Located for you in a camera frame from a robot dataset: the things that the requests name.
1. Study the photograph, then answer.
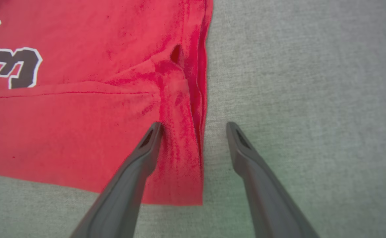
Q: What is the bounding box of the red sports jersey garment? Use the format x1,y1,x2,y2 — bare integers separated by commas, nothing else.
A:
0,0,214,206

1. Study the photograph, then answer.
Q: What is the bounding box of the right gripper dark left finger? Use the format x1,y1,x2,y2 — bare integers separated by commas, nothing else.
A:
69,121,163,238

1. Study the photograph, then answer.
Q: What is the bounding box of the grey fabric sofa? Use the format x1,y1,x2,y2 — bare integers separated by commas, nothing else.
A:
0,0,386,238

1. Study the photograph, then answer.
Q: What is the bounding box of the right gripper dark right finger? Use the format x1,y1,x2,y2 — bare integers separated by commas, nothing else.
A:
226,121,320,238

